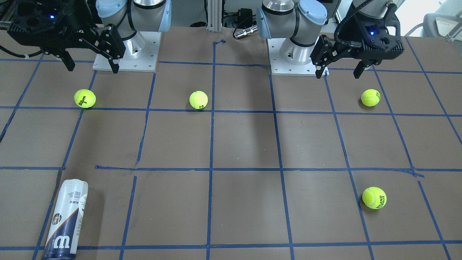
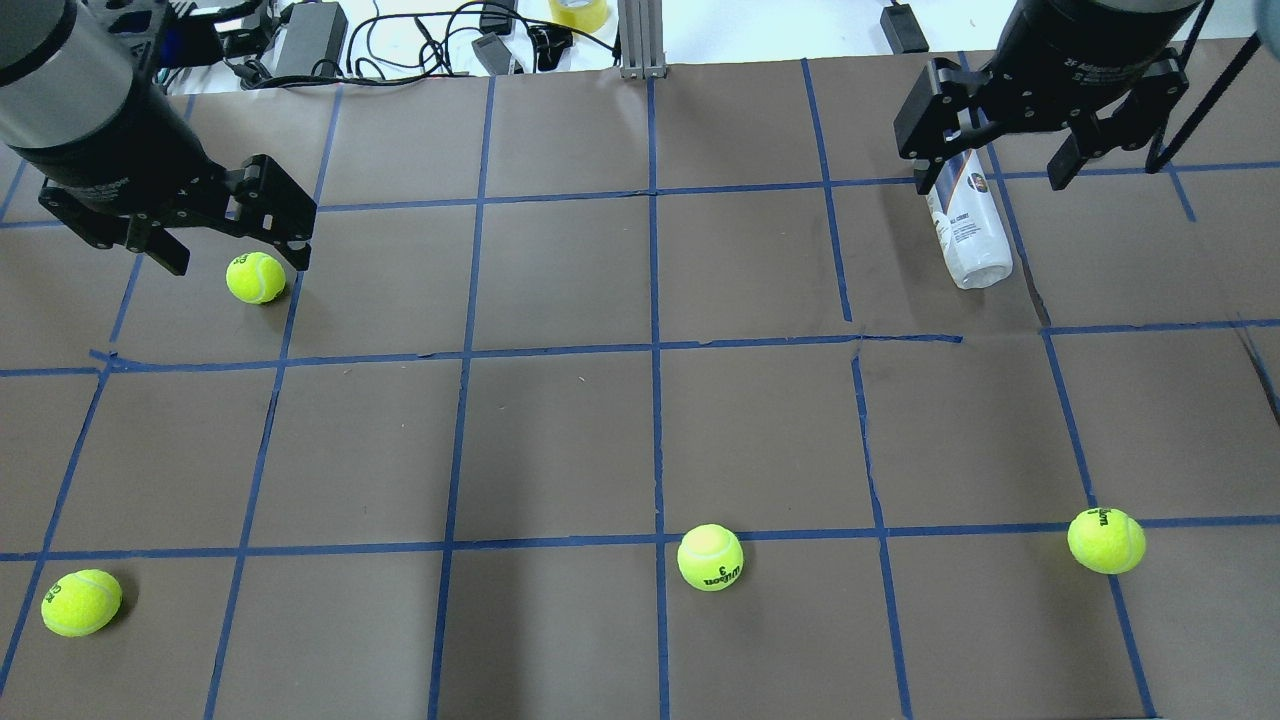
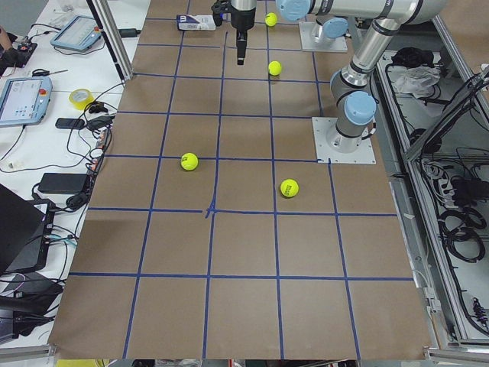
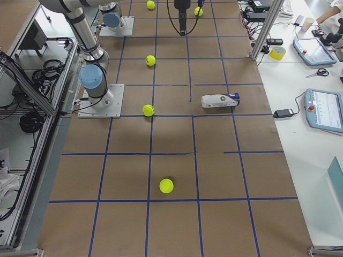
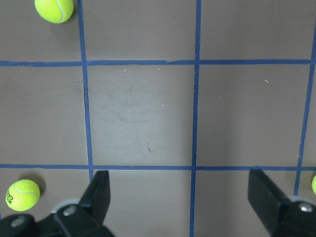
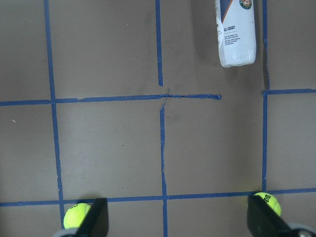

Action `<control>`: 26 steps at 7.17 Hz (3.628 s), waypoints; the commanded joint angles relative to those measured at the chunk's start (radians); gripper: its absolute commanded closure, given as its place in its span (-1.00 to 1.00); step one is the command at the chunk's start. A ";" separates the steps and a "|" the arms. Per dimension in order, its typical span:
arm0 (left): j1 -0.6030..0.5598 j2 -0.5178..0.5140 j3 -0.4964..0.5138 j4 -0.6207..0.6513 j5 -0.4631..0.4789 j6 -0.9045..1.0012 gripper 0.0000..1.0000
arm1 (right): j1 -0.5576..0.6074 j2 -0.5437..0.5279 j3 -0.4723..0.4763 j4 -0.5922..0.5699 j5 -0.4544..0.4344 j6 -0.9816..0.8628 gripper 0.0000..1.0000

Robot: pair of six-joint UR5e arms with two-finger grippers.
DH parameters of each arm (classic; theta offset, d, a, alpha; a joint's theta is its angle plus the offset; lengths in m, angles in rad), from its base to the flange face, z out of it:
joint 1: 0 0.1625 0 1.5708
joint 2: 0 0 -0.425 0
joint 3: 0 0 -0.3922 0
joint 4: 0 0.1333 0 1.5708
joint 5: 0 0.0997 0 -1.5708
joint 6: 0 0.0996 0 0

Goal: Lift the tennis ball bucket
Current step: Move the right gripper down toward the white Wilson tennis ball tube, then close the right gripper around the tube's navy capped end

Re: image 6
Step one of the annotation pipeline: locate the yellow tennis ball middle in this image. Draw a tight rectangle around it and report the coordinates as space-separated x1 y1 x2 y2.
63 203 91 229

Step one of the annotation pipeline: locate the white blue tennis ball can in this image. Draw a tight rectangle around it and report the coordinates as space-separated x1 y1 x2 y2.
215 0 257 68

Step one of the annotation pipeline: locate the yellow tennis ball left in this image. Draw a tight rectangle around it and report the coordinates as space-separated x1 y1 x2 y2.
255 192 281 216

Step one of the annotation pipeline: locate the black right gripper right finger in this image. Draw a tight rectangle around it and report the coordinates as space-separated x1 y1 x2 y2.
247 195 293 237

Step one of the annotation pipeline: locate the yellow tennis ball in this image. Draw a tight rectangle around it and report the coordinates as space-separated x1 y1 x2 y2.
63 203 91 229
255 192 281 216

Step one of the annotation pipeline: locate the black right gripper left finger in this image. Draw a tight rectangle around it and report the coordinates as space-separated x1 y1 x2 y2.
75 198 109 237

